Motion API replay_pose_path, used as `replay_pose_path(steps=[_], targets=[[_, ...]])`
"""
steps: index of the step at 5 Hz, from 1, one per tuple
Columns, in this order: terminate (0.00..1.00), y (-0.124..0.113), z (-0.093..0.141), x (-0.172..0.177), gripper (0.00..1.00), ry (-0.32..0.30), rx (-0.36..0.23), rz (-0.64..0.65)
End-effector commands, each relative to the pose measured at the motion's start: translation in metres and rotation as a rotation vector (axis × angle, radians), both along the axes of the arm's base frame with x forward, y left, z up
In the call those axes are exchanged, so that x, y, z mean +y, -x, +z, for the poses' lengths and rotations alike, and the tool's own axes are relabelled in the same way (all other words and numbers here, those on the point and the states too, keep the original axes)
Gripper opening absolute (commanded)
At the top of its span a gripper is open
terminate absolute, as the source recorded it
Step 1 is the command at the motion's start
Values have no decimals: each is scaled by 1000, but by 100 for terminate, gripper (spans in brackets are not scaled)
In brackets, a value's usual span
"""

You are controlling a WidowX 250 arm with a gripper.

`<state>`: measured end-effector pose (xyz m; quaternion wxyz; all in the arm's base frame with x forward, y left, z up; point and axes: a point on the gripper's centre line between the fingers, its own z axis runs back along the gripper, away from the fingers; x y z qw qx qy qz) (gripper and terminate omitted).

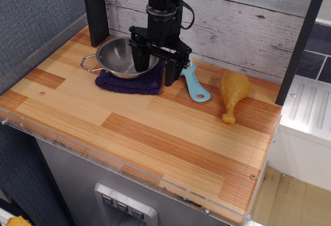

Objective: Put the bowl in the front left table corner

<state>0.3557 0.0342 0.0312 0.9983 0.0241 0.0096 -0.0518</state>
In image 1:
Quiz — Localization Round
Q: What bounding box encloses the stainless steel bowl with handles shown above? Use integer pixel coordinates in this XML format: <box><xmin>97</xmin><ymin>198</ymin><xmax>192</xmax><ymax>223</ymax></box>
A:
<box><xmin>81</xmin><ymin>37</ymin><xmax>159</xmax><ymax>80</ymax></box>

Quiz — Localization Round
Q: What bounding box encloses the light blue dish brush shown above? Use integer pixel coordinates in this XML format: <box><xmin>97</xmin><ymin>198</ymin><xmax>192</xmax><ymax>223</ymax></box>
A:
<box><xmin>180</xmin><ymin>61</ymin><xmax>211</xmax><ymax>103</ymax></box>

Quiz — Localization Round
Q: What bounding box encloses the dark right shelf post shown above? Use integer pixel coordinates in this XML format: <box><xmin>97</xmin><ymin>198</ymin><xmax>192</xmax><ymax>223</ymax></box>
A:
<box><xmin>275</xmin><ymin>0</ymin><xmax>323</xmax><ymax>106</ymax></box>

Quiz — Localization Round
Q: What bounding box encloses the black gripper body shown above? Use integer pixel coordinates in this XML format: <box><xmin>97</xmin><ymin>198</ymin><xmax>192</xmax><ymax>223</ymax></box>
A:
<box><xmin>129</xmin><ymin>12</ymin><xmax>192</xmax><ymax>68</ymax></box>

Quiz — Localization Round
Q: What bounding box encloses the silver dispenser panel with buttons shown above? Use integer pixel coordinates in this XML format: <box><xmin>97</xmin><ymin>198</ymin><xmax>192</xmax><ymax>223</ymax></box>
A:
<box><xmin>94</xmin><ymin>183</ymin><xmax>159</xmax><ymax>225</ymax></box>

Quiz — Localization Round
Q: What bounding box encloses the dark left shelf post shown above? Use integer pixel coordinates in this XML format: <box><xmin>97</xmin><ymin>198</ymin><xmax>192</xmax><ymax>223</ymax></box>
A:
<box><xmin>84</xmin><ymin>0</ymin><xmax>109</xmax><ymax>47</ymax></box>

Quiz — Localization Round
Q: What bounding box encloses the purple folded towel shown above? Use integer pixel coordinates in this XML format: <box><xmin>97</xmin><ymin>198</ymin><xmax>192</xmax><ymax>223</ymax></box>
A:
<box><xmin>95</xmin><ymin>59</ymin><xmax>165</xmax><ymax>95</ymax></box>

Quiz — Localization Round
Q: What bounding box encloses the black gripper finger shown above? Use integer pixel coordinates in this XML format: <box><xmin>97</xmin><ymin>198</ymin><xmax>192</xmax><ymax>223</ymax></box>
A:
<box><xmin>164</xmin><ymin>59</ymin><xmax>183</xmax><ymax>87</ymax></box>
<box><xmin>131</xmin><ymin>45</ymin><xmax>150</xmax><ymax>72</ymax></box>

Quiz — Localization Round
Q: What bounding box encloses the clear acrylic front edge guard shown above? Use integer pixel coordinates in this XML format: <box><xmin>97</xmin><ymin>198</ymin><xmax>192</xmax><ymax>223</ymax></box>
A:
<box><xmin>1</xmin><ymin>107</ymin><xmax>254</xmax><ymax>225</ymax></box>

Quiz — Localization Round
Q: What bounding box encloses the dark shelf post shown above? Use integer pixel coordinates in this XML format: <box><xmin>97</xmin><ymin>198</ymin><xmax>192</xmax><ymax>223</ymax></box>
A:
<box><xmin>275</xmin><ymin>0</ymin><xmax>323</xmax><ymax>106</ymax></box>
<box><xmin>84</xmin><ymin>0</ymin><xmax>109</xmax><ymax>47</ymax></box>

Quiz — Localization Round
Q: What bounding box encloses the white toy sink unit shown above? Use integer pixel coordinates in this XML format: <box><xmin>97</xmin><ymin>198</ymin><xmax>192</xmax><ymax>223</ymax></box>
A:
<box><xmin>267</xmin><ymin>76</ymin><xmax>330</xmax><ymax>190</ymax></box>

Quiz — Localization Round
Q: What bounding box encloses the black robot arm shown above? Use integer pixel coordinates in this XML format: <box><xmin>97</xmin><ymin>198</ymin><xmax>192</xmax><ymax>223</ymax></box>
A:
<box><xmin>129</xmin><ymin>0</ymin><xmax>192</xmax><ymax>86</ymax></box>

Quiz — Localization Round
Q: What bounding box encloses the plastic chicken drumstick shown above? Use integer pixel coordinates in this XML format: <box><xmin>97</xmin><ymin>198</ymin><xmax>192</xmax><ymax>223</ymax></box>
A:
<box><xmin>219</xmin><ymin>71</ymin><xmax>251</xmax><ymax>124</ymax></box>

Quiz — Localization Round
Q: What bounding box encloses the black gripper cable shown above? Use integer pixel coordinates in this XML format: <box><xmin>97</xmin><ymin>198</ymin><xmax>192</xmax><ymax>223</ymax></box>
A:
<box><xmin>177</xmin><ymin>0</ymin><xmax>195</xmax><ymax>30</ymax></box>

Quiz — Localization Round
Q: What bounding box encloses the yellow object at bottom left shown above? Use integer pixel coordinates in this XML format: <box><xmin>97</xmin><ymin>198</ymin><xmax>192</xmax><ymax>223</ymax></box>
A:
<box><xmin>6</xmin><ymin>216</ymin><xmax>32</xmax><ymax>226</ymax></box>

